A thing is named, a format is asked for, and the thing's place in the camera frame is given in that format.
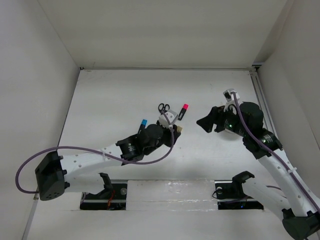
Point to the pink capped black highlighter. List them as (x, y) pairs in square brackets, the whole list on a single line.
[(182, 111)]

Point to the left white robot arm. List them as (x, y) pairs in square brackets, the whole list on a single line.
[(57, 174)]

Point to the small yellow eraser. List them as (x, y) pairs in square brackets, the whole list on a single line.
[(179, 129)]

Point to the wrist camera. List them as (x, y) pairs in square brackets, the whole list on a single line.
[(232, 100), (168, 119)]

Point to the aluminium rail right side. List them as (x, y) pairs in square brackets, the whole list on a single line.
[(262, 102)]

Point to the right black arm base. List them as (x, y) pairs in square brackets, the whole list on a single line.
[(230, 196)]

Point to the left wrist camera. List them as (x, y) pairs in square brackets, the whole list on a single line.
[(168, 119)]

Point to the white round compartment container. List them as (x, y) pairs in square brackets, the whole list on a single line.
[(229, 135)]

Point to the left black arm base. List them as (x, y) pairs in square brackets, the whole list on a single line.
[(113, 197)]

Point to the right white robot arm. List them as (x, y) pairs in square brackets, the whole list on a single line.
[(297, 207)]

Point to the black handled scissors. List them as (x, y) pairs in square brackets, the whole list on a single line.
[(163, 107)]

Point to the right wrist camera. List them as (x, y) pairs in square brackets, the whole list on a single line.
[(232, 100)]

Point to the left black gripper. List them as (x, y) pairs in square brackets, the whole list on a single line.
[(168, 131)]

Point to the blue capped black highlighter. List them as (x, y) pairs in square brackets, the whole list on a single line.
[(142, 125)]

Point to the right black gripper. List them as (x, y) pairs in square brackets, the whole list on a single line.
[(216, 115)]

